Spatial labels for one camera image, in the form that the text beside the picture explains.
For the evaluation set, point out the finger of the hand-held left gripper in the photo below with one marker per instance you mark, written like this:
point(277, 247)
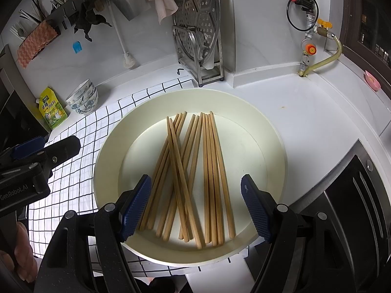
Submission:
point(29, 147)
point(61, 150)

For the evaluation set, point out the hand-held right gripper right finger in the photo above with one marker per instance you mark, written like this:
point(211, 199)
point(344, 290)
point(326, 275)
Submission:
point(256, 210)

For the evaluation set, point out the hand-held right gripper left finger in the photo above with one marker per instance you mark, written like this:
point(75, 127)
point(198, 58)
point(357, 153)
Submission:
point(136, 210)

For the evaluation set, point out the cream round basin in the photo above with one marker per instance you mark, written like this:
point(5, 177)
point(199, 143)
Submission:
point(253, 146)

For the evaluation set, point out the bundle of wooden chopsticks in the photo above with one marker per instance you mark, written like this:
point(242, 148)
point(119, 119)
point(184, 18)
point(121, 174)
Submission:
point(210, 158)

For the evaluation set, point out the person's left hand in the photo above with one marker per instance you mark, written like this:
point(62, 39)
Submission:
point(24, 244)

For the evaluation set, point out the black checkered white cloth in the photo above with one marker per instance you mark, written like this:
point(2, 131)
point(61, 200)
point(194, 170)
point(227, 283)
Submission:
point(79, 134)

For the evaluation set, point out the yellow green seasoning pouch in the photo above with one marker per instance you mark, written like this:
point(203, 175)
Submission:
point(52, 110)

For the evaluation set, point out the black gas stove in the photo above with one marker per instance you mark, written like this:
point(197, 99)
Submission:
point(18, 106)

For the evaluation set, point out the blue patterned white bowl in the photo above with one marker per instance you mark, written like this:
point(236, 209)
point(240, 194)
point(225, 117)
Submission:
point(88, 102)
point(78, 93)
point(87, 110)

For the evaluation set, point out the person's dark clothing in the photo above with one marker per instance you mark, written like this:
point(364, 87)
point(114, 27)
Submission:
point(158, 285)

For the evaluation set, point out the stainless steel appliance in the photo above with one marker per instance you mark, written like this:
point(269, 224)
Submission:
point(351, 195)

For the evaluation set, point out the orange wavy dishcloth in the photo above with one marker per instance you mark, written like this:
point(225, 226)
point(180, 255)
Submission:
point(35, 44)

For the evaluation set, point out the white bottle brush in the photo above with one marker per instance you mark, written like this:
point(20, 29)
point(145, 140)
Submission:
point(129, 62)

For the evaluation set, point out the dark hanging rag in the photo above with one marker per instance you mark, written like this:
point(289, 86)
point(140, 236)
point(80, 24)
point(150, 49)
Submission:
point(88, 18)

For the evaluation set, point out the stainless steel plate rack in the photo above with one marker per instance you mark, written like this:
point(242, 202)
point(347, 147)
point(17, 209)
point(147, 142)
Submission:
point(210, 77)

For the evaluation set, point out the small perforated steel steamer plate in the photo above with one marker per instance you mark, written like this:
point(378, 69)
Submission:
point(192, 45)

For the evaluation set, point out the orange-capped gas fitting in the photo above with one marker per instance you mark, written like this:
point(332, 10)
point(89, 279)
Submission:
point(310, 50)

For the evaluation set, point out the pink soap dish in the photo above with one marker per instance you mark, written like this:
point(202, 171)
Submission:
point(372, 81)

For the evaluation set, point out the pink hanging cloth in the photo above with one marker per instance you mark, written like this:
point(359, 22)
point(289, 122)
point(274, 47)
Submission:
point(162, 0)

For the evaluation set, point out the black red-button gas device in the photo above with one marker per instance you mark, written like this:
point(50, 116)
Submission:
point(304, 1)

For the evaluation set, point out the blue wall hook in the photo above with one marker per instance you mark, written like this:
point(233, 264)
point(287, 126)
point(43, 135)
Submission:
point(77, 48)

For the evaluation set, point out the dark window frame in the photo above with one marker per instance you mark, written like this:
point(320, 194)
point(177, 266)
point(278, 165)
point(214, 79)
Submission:
point(366, 21)

